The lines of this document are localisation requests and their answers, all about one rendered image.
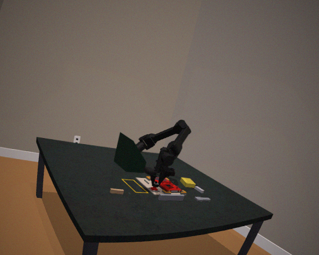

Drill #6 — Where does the yellow rectangular block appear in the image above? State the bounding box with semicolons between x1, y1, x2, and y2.
180;178;196;188

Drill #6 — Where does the tan rectangular block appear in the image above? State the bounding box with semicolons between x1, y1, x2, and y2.
110;188;124;195

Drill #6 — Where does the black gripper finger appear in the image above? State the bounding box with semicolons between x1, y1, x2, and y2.
150;175;157;185
158;173;168;185

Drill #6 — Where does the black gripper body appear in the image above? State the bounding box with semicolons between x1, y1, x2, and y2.
143;159;175;176

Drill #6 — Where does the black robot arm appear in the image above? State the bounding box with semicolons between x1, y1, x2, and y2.
136;120;191;176

